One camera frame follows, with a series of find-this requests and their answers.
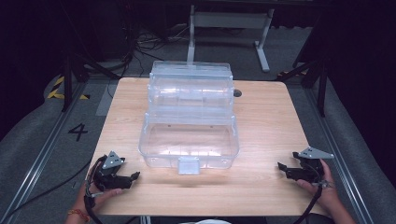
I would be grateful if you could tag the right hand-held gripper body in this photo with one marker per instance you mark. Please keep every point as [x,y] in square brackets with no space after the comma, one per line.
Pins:
[308,169]

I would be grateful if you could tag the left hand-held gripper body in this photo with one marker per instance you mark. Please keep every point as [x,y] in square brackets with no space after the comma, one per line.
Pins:
[107,171]

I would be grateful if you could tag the clear plastic storage box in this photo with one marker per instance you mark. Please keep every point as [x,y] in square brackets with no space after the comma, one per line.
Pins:
[189,124]

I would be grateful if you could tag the person's left hand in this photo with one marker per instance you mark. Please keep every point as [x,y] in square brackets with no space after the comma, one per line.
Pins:
[93,196]

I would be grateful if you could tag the person's right hand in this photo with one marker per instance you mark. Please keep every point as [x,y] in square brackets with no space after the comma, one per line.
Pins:
[325,193]

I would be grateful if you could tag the white rounded object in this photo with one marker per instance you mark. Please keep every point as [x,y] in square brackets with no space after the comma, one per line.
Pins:
[204,221]

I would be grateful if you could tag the dark round table grommet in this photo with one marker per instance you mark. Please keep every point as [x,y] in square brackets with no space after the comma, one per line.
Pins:
[237,92]

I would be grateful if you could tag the black metal stand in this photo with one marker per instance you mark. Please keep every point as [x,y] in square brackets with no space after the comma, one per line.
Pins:
[67,81]
[322,81]

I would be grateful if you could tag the yellow black floor tape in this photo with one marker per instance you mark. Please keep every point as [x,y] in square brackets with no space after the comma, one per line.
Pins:
[56,90]

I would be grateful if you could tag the grey metal floor rail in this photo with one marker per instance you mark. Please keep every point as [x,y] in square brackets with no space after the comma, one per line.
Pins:
[40,155]
[339,143]

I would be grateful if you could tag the white metal desk frame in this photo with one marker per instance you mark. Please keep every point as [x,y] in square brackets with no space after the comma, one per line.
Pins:
[230,20]

